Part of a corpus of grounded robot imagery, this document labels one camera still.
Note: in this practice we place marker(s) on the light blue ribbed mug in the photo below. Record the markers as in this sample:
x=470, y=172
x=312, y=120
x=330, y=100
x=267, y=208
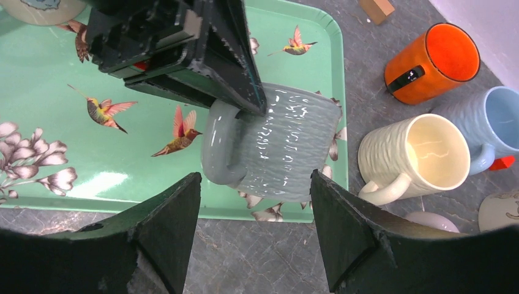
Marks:
x=488, y=122

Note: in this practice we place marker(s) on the small red cube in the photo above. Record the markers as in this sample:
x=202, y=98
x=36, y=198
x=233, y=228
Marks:
x=502, y=163

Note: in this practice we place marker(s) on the brown wooden block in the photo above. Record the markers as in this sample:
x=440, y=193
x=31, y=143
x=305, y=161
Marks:
x=377, y=10

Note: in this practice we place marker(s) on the mauve mug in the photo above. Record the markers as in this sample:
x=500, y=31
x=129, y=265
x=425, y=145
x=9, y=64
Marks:
x=432, y=220

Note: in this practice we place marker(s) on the orange mug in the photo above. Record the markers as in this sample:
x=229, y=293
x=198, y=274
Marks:
x=441, y=59

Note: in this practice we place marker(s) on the blue tan small mug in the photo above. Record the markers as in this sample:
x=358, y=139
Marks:
x=43, y=12

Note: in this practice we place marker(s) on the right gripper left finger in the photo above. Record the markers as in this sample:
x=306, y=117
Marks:
x=144, y=249

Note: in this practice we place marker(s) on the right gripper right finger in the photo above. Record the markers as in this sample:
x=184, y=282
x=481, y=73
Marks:
x=366, y=249

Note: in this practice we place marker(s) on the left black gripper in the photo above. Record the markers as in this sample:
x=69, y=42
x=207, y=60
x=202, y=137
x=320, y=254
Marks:
x=143, y=43

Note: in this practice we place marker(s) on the floral cream mug green inside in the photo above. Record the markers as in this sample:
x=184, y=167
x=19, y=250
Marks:
x=498, y=210

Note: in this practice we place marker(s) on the green floral tray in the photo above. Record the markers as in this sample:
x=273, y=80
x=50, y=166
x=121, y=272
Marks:
x=76, y=139

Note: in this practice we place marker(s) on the grey mug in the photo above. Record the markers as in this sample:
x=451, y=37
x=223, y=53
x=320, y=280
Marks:
x=271, y=156

